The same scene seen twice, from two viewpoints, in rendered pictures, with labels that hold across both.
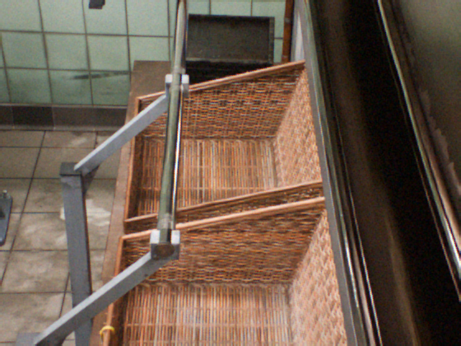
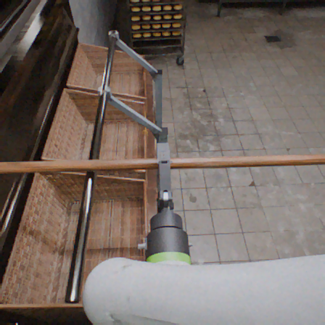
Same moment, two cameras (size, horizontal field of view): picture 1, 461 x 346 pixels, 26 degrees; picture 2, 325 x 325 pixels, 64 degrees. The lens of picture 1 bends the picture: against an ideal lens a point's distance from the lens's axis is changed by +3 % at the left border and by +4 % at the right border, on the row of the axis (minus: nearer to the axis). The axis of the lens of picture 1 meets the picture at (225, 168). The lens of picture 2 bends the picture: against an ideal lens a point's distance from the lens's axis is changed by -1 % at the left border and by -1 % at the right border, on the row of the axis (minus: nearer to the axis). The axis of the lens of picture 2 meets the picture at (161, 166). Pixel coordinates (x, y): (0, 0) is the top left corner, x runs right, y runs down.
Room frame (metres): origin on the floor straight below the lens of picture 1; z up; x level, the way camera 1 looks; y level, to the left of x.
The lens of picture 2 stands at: (2.46, 0.28, 1.74)
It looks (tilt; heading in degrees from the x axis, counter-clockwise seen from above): 50 degrees down; 178
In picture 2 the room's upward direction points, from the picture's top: straight up
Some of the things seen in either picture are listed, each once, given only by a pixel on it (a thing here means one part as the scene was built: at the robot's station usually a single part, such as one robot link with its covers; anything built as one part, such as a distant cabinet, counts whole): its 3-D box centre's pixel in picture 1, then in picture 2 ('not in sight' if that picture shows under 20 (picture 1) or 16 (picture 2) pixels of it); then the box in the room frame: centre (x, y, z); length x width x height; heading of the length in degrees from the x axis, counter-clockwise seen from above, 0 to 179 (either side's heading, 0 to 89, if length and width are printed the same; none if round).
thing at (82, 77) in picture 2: not in sight; (111, 77); (0.80, -0.01, 0.72); 0.56 x 0.49 x 0.28; 2
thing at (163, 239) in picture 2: not in sight; (165, 247); (2.23, 0.30, 1.19); 0.12 x 0.06 x 0.09; 91
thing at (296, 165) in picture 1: (222, 158); (90, 237); (1.99, 0.01, 0.72); 0.56 x 0.49 x 0.28; 2
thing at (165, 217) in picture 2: not in sight; (165, 216); (2.16, 0.30, 1.19); 0.09 x 0.07 x 0.08; 1
